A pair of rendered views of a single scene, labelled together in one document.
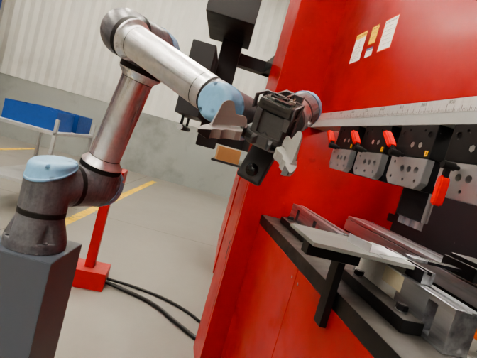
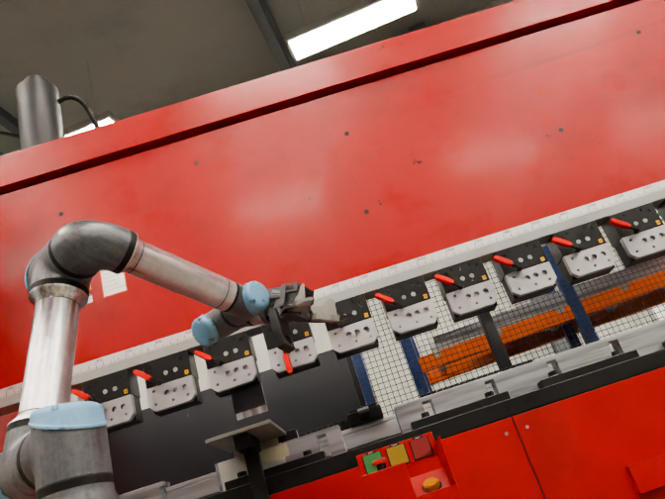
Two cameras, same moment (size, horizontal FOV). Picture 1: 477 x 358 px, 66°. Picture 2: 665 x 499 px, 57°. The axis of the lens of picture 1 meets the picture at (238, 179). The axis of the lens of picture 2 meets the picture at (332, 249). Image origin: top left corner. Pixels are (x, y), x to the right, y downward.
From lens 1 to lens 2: 1.47 m
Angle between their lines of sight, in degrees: 84
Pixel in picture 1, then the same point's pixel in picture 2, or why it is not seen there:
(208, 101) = (257, 294)
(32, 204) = (105, 460)
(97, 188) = not seen: hidden behind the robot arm
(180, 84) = (219, 286)
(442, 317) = (332, 437)
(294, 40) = not seen: outside the picture
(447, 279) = not seen: hidden behind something
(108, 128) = (64, 365)
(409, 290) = (296, 446)
